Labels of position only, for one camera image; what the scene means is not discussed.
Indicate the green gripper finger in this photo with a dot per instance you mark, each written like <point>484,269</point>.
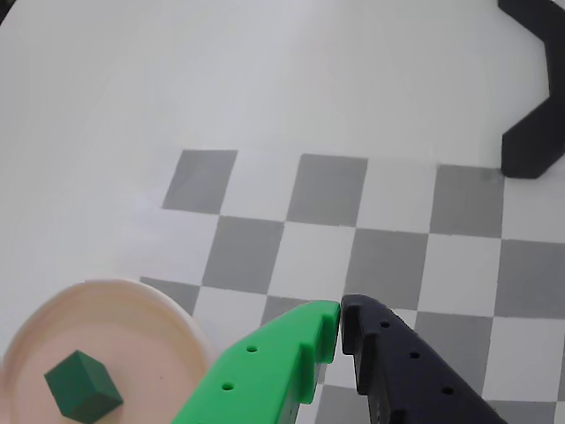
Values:
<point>265,375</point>

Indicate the black angular table clamp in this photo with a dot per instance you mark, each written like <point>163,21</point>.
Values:
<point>534,141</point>

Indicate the beige round plate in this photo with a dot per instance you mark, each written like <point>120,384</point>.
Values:
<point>132,331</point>

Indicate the grey white checkerboard mat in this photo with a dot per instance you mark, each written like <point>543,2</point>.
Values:
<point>331,190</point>

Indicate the dark green dice cube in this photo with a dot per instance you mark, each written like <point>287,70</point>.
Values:
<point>84,388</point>

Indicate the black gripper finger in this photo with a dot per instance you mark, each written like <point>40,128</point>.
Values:
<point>406,380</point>

